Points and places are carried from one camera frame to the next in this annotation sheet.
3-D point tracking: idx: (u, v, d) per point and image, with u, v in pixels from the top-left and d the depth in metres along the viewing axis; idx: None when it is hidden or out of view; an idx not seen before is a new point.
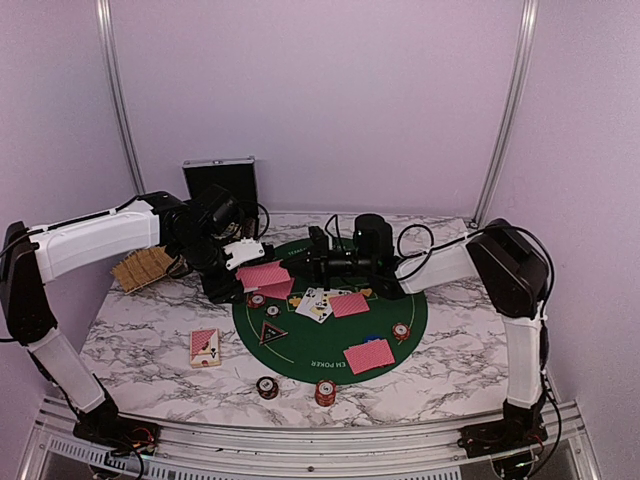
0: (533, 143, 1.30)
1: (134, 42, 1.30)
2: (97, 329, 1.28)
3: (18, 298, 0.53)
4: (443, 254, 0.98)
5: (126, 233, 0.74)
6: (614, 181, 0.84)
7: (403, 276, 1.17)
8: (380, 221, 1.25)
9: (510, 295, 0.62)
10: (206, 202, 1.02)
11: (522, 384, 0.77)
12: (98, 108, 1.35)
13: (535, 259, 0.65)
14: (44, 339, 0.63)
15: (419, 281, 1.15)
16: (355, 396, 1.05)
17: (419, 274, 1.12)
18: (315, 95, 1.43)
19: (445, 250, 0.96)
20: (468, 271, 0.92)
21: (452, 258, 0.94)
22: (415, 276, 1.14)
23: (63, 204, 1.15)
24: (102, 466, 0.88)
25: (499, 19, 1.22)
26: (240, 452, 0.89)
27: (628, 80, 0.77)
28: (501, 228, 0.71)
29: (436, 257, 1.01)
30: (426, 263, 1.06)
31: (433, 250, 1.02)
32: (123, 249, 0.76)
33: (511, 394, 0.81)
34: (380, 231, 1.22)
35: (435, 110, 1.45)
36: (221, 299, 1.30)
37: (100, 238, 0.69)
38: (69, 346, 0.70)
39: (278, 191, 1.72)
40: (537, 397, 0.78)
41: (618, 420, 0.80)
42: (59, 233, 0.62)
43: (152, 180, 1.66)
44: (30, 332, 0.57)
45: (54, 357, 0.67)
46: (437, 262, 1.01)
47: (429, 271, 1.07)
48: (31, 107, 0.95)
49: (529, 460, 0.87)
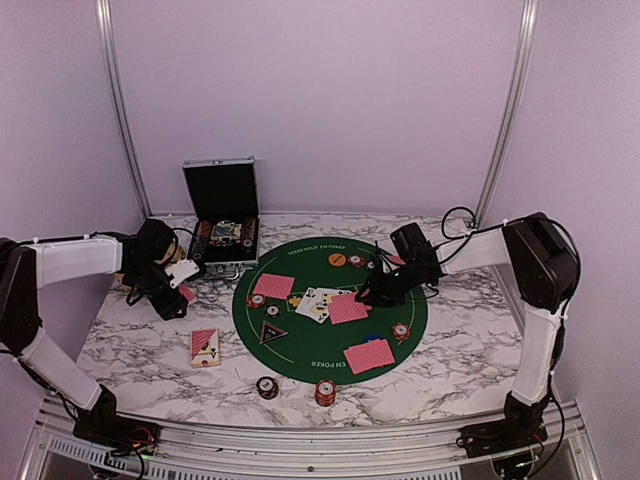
0: (533, 143, 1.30)
1: (135, 42, 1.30)
2: (97, 329, 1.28)
3: (15, 300, 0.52)
4: (479, 237, 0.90)
5: (95, 253, 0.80)
6: (613, 181, 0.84)
7: (443, 260, 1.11)
8: (415, 227, 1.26)
9: (536, 285, 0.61)
10: (150, 230, 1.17)
11: (530, 382, 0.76)
12: (99, 108, 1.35)
13: (569, 254, 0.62)
14: (34, 342, 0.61)
15: (458, 264, 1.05)
16: (355, 396, 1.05)
17: (456, 257, 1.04)
18: (315, 96, 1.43)
19: (485, 231, 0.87)
20: (502, 257, 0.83)
21: (488, 242, 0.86)
22: (454, 259, 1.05)
23: (64, 203, 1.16)
24: (102, 466, 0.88)
25: (498, 20, 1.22)
26: (239, 452, 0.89)
27: (627, 81, 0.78)
28: (539, 220, 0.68)
29: (473, 240, 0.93)
30: (464, 245, 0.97)
31: (472, 232, 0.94)
32: (92, 267, 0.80)
33: (517, 390, 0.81)
34: (405, 229, 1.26)
35: (434, 110, 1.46)
36: (171, 314, 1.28)
37: (79, 252, 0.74)
38: (54, 347, 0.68)
39: (278, 191, 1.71)
40: (541, 393, 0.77)
41: (619, 421, 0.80)
42: (49, 245, 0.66)
43: (152, 180, 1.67)
44: (20, 335, 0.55)
45: (45, 359, 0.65)
46: (474, 245, 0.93)
47: (466, 255, 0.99)
48: (31, 106, 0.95)
49: (529, 460, 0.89)
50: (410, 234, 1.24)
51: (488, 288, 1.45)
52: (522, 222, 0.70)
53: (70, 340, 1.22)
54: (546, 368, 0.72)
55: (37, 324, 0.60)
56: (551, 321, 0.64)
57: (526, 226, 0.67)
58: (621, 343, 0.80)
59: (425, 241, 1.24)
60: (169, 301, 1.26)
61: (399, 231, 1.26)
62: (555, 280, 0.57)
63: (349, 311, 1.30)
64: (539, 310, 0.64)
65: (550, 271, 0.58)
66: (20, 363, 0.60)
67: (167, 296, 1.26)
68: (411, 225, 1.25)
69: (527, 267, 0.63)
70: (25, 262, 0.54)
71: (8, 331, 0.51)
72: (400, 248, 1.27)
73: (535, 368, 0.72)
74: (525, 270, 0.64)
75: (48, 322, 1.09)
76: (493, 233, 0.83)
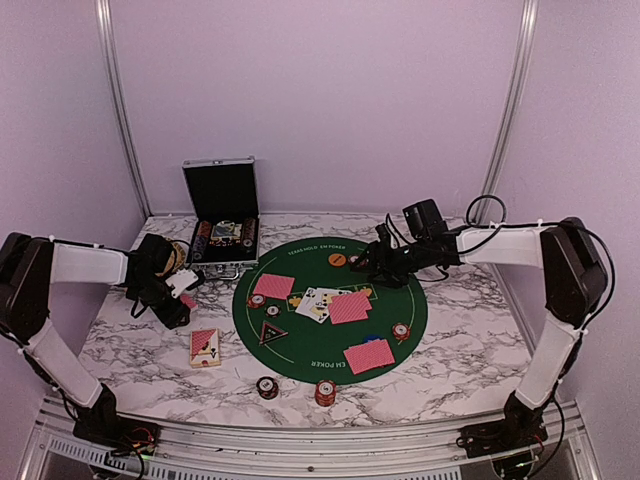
0: (533, 143, 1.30)
1: (136, 42, 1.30)
2: (97, 329, 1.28)
3: (32, 286, 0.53)
4: (511, 233, 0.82)
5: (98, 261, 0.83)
6: (614, 180, 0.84)
7: (463, 251, 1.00)
8: (431, 204, 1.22)
9: (567, 297, 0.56)
10: (151, 243, 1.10)
11: (535, 383, 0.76)
12: (99, 107, 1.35)
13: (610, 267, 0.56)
14: (41, 332, 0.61)
15: (483, 257, 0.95)
16: (355, 396, 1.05)
17: (479, 251, 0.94)
18: (315, 96, 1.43)
19: (518, 228, 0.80)
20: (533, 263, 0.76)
21: (521, 243, 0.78)
22: (477, 250, 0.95)
23: (65, 203, 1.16)
24: (102, 466, 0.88)
25: (498, 20, 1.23)
26: (239, 452, 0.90)
27: (626, 81, 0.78)
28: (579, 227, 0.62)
29: (503, 234, 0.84)
30: (491, 239, 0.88)
31: (502, 225, 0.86)
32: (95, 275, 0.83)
33: (521, 390, 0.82)
34: (422, 205, 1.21)
35: (435, 110, 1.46)
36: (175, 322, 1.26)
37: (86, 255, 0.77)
38: (58, 343, 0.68)
39: (278, 192, 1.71)
40: (546, 400, 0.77)
41: (619, 421, 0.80)
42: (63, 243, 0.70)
43: (152, 180, 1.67)
44: (27, 322, 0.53)
45: (49, 353, 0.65)
46: (504, 241, 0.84)
47: (492, 250, 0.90)
48: (31, 104, 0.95)
49: (529, 460, 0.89)
50: (428, 213, 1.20)
51: (488, 288, 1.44)
52: (559, 228, 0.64)
53: (70, 341, 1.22)
54: (557, 378, 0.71)
55: (45, 316, 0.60)
56: (572, 335, 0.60)
57: (562, 234, 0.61)
58: (621, 342, 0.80)
59: (441, 222, 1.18)
60: (172, 310, 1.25)
61: (414, 207, 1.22)
62: (586, 292, 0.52)
63: (351, 311, 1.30)
64: (563, 322, 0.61)
65: (581, 284, 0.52)
66: (25, 353, 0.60)
67: (167, 306, 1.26)
68: (428, 202, 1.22)
69: (560, 277, 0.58)
70: (45, 252, 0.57)
71: (18, 315, 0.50)
72: (413, 225, 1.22)
73: (541, 370, 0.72)
74: (557, 280, 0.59)
75: (54, 314, 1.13)
76: (524, 233, 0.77)
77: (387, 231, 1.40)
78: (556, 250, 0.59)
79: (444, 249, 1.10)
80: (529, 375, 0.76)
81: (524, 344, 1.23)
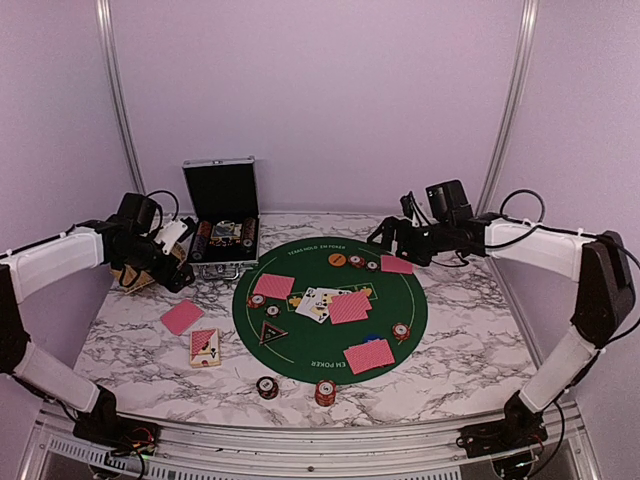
0: (533, 142, 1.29)
1: (136, 42, 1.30)
2: (97, 329, 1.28)
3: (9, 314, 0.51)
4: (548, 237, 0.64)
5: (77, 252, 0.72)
6: (614, 180, 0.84)
7: (492, 246, 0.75)
8: (459, 186, 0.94)
9: (597, 319, 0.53)
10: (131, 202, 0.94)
11: (544, 389, 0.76)
12: (99, 106, 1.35)
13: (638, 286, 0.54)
14: (24, 358, 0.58)
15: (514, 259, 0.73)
16: (355, 396, 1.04)
17: (508, 251, 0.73)
18: (316, 96, 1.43)
19: (556, 232, 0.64)
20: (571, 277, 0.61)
21: (557, 250, 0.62)
22: (506, 249, 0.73)
23: (65, 202, 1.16)
24: (102, 466, 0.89)
25: (498, 20, 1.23)
26: (239, 452, 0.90)
27: (626, 81, 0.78)
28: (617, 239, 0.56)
29: (541, 234, 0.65)
30: (523, 238, 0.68)
31: (540, 225, 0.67)
32: (75, 265, 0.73)
33: (525, 392, 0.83)
34: (449, 185, 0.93)
35: (435, 110, 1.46)
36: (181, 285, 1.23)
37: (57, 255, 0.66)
38: (48, 356, 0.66)
39: (278, 191, 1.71)
40: (549, 405, 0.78)
41: (619, 422, 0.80)
42: (24, 254, 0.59)
43: (152, 180, 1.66)
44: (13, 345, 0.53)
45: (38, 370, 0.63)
46: (538, 244, 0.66)
47: (524, 252, 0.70)
48: (31, 104, 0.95)
49: (529, 460, 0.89)
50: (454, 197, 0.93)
51: (488, 288, 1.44)
52: (595, 239, 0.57)
53: (70, 340, 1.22)
54: (563, 387, 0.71)
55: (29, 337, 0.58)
56: (590, 352, 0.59)
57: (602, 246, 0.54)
58: (621, 342, 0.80)
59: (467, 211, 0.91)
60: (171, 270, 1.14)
61: (438, 186, 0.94)
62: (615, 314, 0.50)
63: (350, 311, 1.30)
64: (586, 340, 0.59)
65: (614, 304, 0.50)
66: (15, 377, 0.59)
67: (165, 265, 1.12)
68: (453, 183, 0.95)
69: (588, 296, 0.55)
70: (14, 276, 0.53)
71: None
72: (435, 207, 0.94)
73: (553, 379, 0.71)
74: (583, 298, 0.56)
75: (47, 336, 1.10)
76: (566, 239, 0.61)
77: (413, 205, 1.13)
78: (586, 267, 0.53)
79: (468, 236, 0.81)
80: (537, 380, 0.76)
81: (524, 343, 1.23)
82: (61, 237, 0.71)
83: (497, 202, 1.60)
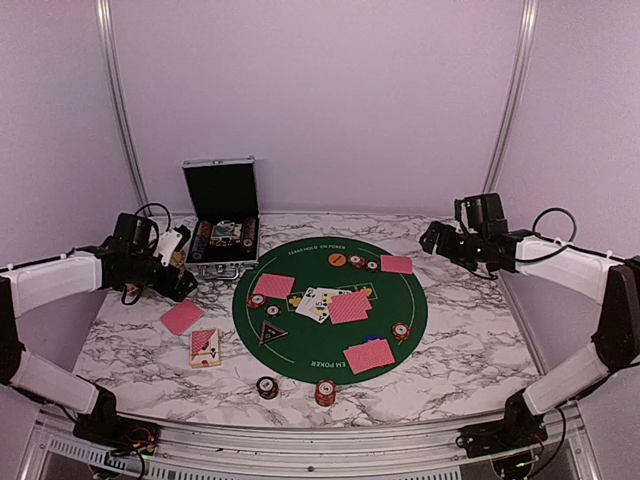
0: (533, 142, 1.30)
1: (136, 42, 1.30)
2: (97, 329, 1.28)
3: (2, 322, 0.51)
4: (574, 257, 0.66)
5: (76, 274, 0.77)
6: (613, 180, 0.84)
7: (522, 261, 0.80)
8: (496, 198, 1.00)
9: (618, 345, 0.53)
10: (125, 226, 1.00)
11: (543, 394, 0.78)
12: (98, 106, 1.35)
13: None
14: (19, 369, 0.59)
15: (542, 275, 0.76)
16: (355, 396, 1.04)
17: (537, 267, 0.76)
18: (316, 96, 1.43)
19: (583, 253, 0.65)
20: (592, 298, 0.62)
21: (580, 270, 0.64)
22: (534, 265, 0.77)
23: (65, 202, 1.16)
24: (102, 466, 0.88)
25: (498, 20, 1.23)
26: (239, 452, 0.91)
27: (626, 82, 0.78)
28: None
29: (569, 254, 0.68)
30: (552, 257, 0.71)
31: (569, 246, 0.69)
32: (74, 287, 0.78)
33: (527, 394, 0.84)
34: (485, 197, 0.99)
35: (435, 110, 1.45)
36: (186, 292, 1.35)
37: (58, 275, 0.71)
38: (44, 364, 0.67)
39: (278, 192, 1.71)
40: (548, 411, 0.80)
41: (619, 422, 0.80)
42: (26, 271, 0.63)
43: (152, 179, 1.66)
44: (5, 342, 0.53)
45: (37, 377, 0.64)
46: (565, 263, 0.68)
47: (551, 269, 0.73)
48: (31, 104, 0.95)
49: (529, 460, 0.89)
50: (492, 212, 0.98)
51: (488, 288, 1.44)
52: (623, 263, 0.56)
53: (69, 340, 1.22)
54: (566, 398, 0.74)
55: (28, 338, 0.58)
56: (601, 371, 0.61)
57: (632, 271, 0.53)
58: None
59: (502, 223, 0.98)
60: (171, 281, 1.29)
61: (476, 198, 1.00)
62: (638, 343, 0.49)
63: (350, 311, 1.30)
64: (601, 362, 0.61)
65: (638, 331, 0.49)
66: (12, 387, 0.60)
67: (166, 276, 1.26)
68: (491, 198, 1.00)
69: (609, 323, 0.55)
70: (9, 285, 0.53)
71: None
72: (471, 218, 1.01)
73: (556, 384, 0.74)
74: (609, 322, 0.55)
75: (47, 336, 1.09)
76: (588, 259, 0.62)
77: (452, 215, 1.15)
78: (613, 293, 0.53)
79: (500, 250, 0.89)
80: (542, 388, 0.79)
81: (524, 343, 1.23)
82: (61, 258, 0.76)
83: None
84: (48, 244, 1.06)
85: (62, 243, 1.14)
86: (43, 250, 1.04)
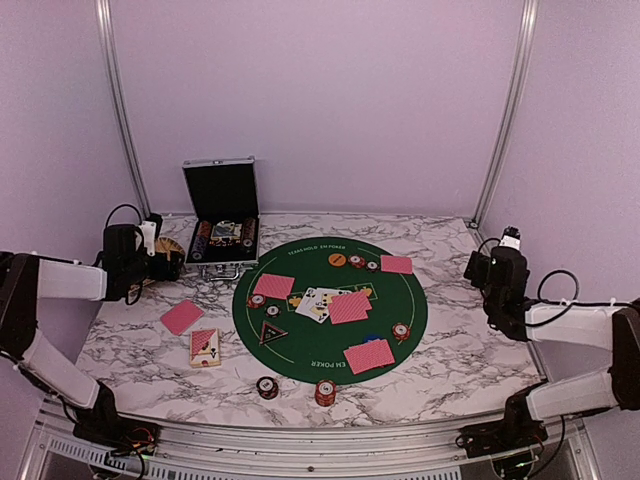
0: (533, 143, 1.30)
1: (136, 42, 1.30)
2: (97, 329, 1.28)
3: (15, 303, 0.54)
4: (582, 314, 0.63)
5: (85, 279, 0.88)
6: (613, 181, 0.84)
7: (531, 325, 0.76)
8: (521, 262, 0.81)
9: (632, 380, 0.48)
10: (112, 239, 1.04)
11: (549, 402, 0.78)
12: (99, 106, 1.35)
13: None
14: (31, 347, 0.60)
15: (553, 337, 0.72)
16: (355, 396, 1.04)
17: (546, 328, 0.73)
18: (315, 97, 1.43)
19: (588, 305, 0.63)
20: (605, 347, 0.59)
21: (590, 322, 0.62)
22: (544, 328, 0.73)
23: (65, 203, 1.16)
24: (102, 466, 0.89)
25: (498, 21, 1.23)
26: (239, 452, 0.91)
27: (627, 81, 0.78)
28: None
29: (576, 311, 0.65)
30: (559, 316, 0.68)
31: (574, 303, 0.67)
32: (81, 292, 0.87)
33: (532, 400, 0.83)
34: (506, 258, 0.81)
35: (434, 110, 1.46)
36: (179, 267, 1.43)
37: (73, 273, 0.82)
38: (48, 350, 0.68)
39: (277, 192, 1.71)
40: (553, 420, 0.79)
41: (620, 421, 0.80)
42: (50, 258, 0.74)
43: (152, 180, 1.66)
44: (16, 339, 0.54)
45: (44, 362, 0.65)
46: (574, 319, 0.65)
47: (561, 329, 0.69)
48: (30, 104, 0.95)
49: (529, 460, 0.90)
50: (513, 279, 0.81)
51: None
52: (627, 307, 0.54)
53: (70, 340, 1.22)
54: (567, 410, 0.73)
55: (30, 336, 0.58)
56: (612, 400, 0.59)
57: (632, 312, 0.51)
58: None
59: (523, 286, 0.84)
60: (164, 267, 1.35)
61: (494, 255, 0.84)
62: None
63: (350, 311, 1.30)
64: (610, 393, 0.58)
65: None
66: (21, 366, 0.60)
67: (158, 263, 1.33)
68: (518, 259, 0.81)
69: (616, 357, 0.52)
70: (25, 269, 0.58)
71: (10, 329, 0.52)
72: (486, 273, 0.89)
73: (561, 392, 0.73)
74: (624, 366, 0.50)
75: (48, 336, 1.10)
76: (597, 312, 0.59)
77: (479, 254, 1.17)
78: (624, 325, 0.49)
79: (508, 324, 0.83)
80: (546, 396, 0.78)
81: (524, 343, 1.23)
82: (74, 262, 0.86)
83: (496, 202, 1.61)
84: (48, 244, 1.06)
85: (62, 244, 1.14)
86: (43, 250, 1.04)
